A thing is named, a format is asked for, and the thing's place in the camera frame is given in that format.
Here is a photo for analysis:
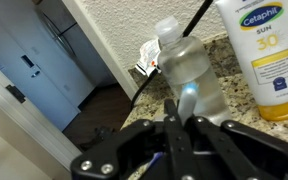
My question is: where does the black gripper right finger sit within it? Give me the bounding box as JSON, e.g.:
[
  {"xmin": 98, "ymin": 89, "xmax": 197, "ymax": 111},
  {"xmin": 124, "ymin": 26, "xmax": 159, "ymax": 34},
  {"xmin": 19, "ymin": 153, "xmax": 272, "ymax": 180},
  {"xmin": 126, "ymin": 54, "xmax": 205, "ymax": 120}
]
[{"xmin": 183, "ymin": 114, "xmax": 288, "ymax": 180}]

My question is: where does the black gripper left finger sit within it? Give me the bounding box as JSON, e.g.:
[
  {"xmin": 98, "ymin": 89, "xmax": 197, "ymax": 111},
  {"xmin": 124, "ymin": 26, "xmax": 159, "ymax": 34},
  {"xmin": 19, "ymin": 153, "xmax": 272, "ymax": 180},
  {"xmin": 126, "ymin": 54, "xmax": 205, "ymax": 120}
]
[{"xmin": 70, "ymin": 98, "xmax": 199, "ymax": 180}]

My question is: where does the blue and white toothbrush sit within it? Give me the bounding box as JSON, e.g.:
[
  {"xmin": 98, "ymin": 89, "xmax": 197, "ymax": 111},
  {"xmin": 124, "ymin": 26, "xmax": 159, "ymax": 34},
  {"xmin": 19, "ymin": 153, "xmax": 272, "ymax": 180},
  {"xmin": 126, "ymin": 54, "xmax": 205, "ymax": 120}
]
[{"xmin": 143, "ymin": 82, "xmax": 199, "ymax": 172}]

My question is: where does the white Cetaphil sunscreen tube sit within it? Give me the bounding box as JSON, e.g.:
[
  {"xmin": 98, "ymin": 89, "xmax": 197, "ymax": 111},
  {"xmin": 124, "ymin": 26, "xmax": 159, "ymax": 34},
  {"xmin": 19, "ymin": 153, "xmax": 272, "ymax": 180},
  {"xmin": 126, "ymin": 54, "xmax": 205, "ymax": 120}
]
[{"xmin": 214, "ymin": 0, "xmax": 288, "ymax": 122}]

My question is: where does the white paper tag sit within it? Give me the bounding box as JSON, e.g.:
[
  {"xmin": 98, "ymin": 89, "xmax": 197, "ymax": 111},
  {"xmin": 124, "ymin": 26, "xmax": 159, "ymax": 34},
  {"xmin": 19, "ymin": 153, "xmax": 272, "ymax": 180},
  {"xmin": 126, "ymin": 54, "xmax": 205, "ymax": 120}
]
[{"xmin": 134, "ymin": 37, "xmax": 162, "ymax": 77}]

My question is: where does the clear plastic liquid bottle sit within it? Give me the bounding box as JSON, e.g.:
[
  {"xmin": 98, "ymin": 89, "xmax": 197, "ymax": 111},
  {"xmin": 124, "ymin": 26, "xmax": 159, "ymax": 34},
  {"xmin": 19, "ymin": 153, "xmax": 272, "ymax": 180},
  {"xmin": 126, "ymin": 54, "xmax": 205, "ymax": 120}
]
[{"xmin": 154, "ymin": 15, "xmax": 234, "ymax": 126}]

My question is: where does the stainless steel refrigerator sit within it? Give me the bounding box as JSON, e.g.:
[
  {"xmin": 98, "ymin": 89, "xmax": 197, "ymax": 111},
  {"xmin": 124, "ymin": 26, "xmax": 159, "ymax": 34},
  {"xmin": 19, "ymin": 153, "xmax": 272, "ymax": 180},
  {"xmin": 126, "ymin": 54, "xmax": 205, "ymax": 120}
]
[{"xmin": 33, "ymin": 0, "xmax": 118, "ymax": 88}]

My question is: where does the white door with hinge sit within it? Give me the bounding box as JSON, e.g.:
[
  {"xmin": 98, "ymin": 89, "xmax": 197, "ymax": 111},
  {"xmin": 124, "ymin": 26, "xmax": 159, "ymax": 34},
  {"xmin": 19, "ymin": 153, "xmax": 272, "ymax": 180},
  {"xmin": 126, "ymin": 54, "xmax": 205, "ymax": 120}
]
[{"xmin": 0, "ymin": 55, "xmax": 86, "ymax": 180}]

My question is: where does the white door frame trim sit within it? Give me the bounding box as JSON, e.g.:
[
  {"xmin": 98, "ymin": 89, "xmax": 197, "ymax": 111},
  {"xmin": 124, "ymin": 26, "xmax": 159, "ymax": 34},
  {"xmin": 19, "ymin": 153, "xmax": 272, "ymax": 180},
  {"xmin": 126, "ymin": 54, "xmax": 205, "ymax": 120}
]
[{"xmin": 61, "ymin": 0, "xmax": 140, "ymax": 100}]

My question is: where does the black power cable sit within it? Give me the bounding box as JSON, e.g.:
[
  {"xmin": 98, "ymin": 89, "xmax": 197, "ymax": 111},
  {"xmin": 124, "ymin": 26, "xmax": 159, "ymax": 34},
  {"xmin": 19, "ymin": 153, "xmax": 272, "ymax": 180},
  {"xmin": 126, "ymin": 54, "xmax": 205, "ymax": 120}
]
[{"xmin": 129, "ymin": 0, "xmax": 216, "ymax": 112}]

